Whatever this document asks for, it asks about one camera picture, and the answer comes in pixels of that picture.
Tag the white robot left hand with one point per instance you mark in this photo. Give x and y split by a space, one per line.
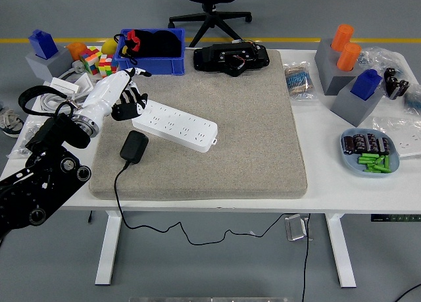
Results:
105 91

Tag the black plug adapter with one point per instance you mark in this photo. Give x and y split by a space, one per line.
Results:
133 147

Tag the white power strip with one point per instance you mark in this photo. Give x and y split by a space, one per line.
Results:
184 131

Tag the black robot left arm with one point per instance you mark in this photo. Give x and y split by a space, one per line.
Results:
49 170

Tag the white square box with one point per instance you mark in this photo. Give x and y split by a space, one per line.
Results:
86 83

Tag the multicolour puzzle cube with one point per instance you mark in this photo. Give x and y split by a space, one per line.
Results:
107 66
90 60

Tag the white flat box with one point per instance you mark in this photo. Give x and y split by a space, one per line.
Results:
62 85

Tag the yellow ball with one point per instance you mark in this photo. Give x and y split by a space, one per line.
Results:
108 47

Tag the blue plastic bin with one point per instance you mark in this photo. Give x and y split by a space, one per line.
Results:
148 66

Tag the orange plastic cup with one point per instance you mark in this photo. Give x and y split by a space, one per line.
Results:
77 50

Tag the black pouch red trim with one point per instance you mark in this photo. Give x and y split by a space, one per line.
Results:
133 40

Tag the blue plastic block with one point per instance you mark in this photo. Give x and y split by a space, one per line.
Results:
365 85
42 45

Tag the black round pouch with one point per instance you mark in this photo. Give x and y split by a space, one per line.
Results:
167 43

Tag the person's shoe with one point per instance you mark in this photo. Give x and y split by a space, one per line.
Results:
10 122

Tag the black electronic device housing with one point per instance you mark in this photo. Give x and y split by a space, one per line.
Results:
210 57

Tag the black office chair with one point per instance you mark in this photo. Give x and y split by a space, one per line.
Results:
210 19

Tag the grey-brown mat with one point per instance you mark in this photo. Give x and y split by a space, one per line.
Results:
230 134

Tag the white table leg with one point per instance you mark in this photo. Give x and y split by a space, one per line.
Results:
108 249
342 249

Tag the clear bag of resistors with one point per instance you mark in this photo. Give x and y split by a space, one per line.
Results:
299 81

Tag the grey two-hole block holder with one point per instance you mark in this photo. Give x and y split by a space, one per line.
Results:
325 65

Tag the orange plastic cylinder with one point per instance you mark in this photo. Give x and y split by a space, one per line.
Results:
348 57
342 37

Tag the dark printed capacitor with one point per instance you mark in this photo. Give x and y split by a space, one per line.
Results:
384 146
348 145
359 143
371 142

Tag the pale blue plate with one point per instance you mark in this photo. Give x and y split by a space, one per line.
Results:
350 162

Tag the green cylindrical battery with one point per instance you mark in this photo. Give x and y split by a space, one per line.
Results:
366 160
371 170
380 160
383 169
387 162
369 155

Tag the crumpled clear plastic bag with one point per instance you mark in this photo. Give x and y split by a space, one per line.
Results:
378 57

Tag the clear socket bag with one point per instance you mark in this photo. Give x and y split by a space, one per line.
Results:
385 124

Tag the bag of blue resistors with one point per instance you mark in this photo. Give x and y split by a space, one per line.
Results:
414 99

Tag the black desk control panel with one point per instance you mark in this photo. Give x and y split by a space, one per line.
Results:
394 218

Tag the clear metal under-table bracket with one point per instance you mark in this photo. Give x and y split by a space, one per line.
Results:
296 228

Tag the white wall socket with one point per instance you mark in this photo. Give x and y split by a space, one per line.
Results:
408 145

